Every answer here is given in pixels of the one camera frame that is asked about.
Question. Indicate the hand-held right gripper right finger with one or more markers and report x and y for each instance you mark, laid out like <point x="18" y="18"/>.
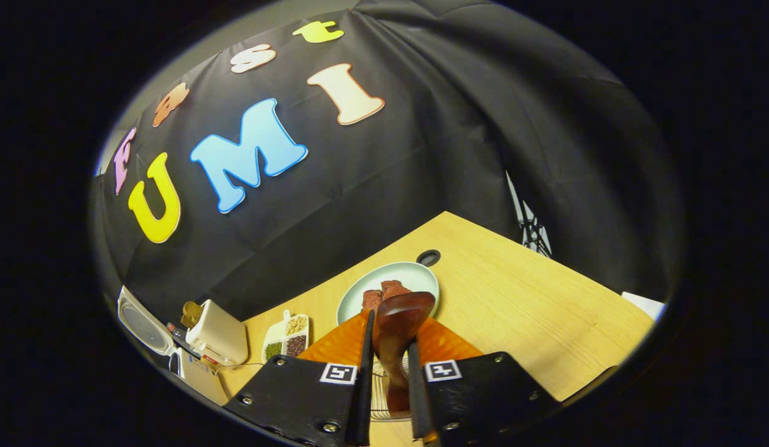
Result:
<point x="415" y="397"/>

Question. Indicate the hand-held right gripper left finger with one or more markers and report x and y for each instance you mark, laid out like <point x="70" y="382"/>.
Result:
<point x="364" y="397"/>

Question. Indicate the brown wooden spoon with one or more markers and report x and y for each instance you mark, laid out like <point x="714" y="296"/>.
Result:
<point x="400" y="316"/>

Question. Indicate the white rice cooker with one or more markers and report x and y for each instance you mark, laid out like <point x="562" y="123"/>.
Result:
<point x="145" y="323"/>

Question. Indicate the white divided dish of grains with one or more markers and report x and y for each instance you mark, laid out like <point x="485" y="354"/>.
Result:
<point x="288" y="338"/>

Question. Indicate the pale green plate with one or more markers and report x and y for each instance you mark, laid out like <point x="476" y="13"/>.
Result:
<point x="415" y="276"/>

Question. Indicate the black table grommet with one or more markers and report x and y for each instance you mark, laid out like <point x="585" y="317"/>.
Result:
<point x="428" y="257"/>

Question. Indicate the white toaster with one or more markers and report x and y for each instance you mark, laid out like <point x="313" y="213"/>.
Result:
<point x="220" y="338"/>

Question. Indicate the brown bread slice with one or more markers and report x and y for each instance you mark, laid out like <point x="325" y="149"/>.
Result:
<point x="191" y="313"/>

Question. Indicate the glass bottle with red label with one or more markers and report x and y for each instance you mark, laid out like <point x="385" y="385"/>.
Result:
<point x="173" y="327"/>

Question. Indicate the black tripod stand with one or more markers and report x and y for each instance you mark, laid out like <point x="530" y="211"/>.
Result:
<point x="530" y="226"/>

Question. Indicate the black backdrop cloth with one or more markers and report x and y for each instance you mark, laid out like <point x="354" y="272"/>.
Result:
<point x="422" y="174"/>

